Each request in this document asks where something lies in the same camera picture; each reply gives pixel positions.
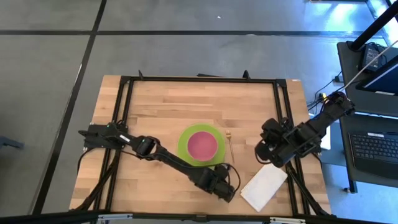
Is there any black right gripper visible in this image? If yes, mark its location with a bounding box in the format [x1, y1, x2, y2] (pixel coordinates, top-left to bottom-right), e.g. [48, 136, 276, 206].
[254, 117, 300, 165]

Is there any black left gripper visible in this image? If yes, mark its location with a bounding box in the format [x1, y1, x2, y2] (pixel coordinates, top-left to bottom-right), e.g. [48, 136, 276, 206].
[194, 167, 236, 203]

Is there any metal fork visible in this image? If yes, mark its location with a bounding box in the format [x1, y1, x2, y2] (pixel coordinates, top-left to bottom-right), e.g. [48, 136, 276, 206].
[225, 129, 236, 165]

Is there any pink plastic bowl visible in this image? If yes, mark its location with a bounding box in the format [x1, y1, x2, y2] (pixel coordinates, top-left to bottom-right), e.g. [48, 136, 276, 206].
[187, 131, 219, 162]

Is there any green plastic plate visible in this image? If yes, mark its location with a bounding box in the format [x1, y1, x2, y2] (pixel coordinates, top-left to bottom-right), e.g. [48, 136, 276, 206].
[177, 123, 226, 167]

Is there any white paper napkin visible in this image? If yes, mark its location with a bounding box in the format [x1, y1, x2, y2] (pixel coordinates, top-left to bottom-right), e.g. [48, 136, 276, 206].
[240, 163, 289, 213]

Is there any dark grey side desk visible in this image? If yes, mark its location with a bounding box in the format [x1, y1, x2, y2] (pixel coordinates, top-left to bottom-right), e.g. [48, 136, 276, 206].
[336, 40, 398, 194]

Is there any black keyboard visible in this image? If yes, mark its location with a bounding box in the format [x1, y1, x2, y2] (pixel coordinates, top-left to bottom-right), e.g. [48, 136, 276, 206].
[348, 131, 398, 180]

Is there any black laptop screen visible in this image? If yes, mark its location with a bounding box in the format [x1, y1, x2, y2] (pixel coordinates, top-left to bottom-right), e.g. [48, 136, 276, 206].
[355, 55, 398, 96]

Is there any black power adapter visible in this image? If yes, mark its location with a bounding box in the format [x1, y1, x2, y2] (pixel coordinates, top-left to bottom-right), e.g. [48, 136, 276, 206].
[361, 42, 389, 74]

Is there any black slanted pole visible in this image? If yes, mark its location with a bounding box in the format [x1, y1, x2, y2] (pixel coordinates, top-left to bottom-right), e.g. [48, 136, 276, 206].
[350, 0, 398, 52]

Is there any grey chair base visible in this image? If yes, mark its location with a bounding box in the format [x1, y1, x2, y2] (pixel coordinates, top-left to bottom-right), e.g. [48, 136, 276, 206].
[0, 135, 25, 151]

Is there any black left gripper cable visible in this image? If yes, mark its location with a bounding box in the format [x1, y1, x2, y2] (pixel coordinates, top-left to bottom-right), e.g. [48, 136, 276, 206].
[226, 167, 243, 196]

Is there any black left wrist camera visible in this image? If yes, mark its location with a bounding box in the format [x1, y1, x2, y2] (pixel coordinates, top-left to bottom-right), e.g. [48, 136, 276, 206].
[214, 164, 230, 180]

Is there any black camera mount rail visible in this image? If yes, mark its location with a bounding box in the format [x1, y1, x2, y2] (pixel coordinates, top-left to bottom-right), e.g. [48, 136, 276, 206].
[0, 209, 398, 224]

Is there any black cable bundle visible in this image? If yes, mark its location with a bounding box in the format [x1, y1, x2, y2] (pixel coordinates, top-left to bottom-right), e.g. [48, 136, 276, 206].
[307, 72, 344, 110]

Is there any black table frame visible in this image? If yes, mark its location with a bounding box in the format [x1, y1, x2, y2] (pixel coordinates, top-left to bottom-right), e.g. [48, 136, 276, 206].
[68, 69, 332, 218]

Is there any white cable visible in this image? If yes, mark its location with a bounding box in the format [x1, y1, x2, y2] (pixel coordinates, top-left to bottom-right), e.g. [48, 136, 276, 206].
[341, 39, 398, 91]

